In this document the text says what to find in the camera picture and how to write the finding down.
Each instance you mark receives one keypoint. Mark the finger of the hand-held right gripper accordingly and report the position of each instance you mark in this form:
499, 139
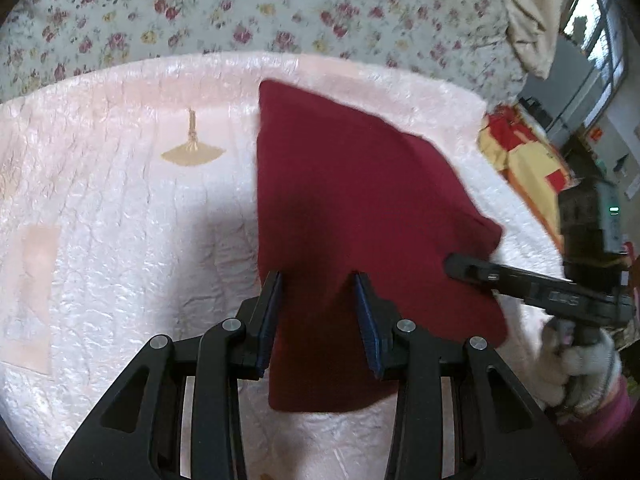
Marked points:
525, 285

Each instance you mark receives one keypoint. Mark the person's right forearm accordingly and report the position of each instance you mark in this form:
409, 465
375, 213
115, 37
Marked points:
605, 425

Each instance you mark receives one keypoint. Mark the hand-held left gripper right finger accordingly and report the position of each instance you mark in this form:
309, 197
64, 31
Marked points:
367, 330

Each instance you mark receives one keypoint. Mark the window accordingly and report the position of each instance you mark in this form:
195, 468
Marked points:
597, 30

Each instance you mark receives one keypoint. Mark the yellow orange printed blanket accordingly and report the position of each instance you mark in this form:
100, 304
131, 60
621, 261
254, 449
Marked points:
525, 160

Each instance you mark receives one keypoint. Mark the pink quilted bedspread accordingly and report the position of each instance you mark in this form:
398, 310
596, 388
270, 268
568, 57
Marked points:
125, 220

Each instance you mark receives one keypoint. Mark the floral quilt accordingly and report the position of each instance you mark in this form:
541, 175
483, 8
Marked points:
200, 10

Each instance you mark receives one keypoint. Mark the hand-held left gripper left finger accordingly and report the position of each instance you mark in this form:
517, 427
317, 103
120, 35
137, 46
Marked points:
266, 330

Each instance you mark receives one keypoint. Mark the person's right hand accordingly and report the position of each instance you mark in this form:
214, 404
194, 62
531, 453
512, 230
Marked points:
585, 365

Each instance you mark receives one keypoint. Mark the cream cloth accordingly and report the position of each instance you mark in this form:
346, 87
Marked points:
530, 15

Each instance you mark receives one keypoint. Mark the dark red garment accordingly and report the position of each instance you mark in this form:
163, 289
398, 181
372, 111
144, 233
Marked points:
350, 185

